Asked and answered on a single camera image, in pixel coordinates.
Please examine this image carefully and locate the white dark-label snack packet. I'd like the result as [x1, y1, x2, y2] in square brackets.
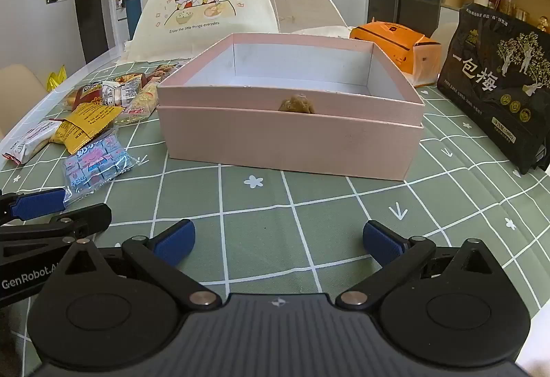
[101, 75, 143, 108]

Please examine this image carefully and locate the beige chair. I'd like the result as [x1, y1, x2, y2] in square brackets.
[0, 63, 49, 142]

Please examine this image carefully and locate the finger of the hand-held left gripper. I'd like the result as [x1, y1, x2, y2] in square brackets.
[0, 188, 68, 227]
[0, 204, 113, 262]

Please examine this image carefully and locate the blue snack packet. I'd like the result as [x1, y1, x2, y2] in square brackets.
[63, 131, 135, 206]

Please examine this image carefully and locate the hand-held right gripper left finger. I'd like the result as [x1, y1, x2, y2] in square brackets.
[54, 219, 222, 311]

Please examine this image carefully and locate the black snack bag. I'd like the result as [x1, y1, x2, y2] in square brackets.
[437, 4, 550, 175]

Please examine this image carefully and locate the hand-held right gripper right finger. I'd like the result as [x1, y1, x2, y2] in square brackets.
[335, 220, 502, 311]

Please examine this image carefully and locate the pink cardboard box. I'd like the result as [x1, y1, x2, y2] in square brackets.
[156, 32, 425, 181]

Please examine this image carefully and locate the dark door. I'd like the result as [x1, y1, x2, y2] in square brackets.
[71, 0, 111, 64]

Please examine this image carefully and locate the white cloth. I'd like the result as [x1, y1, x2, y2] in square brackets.
[291, 25, 352, 39]

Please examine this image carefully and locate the orange clear snack packet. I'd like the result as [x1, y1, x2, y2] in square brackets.
[142, 61, 190, 86]

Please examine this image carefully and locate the green checkered tablecloth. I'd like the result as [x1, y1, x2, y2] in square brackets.
[0, 26, 550, 377]

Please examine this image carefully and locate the yellow plastic bag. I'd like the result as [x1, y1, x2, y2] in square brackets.
[46, 65, 69, 93]

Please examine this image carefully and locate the brown round snack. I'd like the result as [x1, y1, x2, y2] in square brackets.
[278, 94, 312, 114]

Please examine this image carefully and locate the red-brown snack packet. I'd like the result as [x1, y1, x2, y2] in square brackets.
[64, 84, 105, 112]

